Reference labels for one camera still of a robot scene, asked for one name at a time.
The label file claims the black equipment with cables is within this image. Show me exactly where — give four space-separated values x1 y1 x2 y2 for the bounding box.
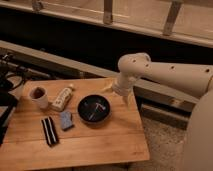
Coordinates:
0 51 31 147

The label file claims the white plastic bottle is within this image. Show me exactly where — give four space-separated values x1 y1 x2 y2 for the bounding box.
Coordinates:
52 84 74 112

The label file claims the black striped rectangular block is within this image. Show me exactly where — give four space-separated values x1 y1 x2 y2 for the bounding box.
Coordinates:
41 117 59 147

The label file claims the wooden board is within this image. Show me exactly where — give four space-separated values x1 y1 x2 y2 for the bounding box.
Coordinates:
0 77 151 171

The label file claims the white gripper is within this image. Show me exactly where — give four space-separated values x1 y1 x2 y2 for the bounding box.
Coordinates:
101 73 136 106

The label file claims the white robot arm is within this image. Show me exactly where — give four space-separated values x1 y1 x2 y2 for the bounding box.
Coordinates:
104 53 213 171

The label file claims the blue sponge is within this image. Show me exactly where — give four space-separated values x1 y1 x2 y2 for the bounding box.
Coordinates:
60 111 74 131

